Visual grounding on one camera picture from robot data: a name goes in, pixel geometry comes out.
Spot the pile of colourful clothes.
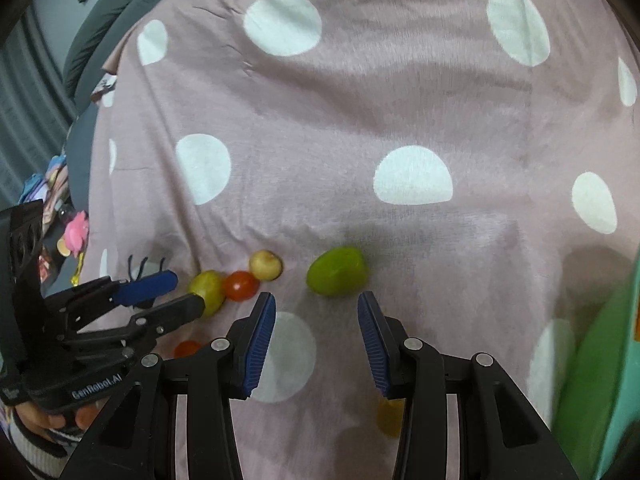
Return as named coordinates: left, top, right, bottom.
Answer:
left=18, top=153, right=70, bottom=232

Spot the small yellow fruit top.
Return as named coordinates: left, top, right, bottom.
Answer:
left=248, top=249, right=283, bottom=282

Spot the red tomato top row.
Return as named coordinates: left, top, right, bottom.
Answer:
left=222, top=271, right=260, bottom=302

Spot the left hand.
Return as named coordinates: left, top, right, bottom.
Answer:
left=13, top=398, right=107, bottom=440

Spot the green plastic bowl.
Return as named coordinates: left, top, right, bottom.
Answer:
left=552, top=246, right=639, bottom=479

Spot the grey curtain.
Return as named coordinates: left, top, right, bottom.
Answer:
left=1, top=9, right=76, bottom=208

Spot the yellow-green round fruit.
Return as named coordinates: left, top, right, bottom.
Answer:
left=188, top=270, right=226, bottom=318

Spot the yellow snack packet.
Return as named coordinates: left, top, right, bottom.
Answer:
left=70, top=252, right=86, bottom=287

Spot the small yellow fruit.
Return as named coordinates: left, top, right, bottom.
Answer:
left=248, top=249, right=283, bottom=282
left=376, top=398, right=405, bottom=439

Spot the bright green oval fruit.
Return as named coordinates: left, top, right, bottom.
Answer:
left=306, top=246, right=369, bottom=297

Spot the yellow paper cup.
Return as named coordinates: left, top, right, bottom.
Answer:
left=56, top=237, right=70, bottom=258

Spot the pink plush toy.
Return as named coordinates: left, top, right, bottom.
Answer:
left=63, top=211, right=89, bottom=257

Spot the red snack packet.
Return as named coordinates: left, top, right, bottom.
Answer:
left=38, top=240, right=64, bottom=290

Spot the orange mandarin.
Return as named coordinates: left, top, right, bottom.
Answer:
left=634, top=305, right=640, bottom=342

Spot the pink polka dot blanket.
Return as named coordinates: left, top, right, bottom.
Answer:
left=82, top=0, right=639, bottom=479

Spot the dark grey sofa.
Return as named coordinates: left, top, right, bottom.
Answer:
left=63, top=0, right=160, bottom=211

